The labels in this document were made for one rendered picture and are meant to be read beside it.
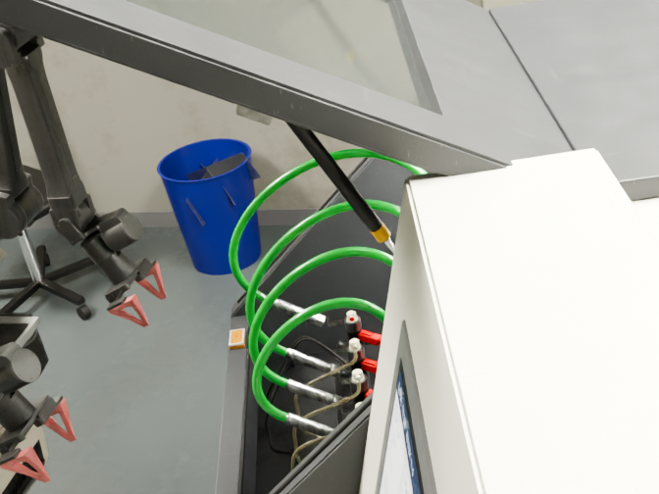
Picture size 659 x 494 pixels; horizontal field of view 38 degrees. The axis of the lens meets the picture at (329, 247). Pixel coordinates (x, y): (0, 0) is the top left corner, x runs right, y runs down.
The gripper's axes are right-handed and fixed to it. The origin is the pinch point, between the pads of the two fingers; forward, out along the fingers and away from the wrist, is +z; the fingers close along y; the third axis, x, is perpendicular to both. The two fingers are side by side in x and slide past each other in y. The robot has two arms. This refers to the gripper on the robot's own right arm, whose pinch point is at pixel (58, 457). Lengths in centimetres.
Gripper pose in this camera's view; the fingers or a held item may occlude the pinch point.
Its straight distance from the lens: 172.2
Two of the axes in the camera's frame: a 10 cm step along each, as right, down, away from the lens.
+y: 2.2, -5.3, 8.2
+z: 5.7, 7.5, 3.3
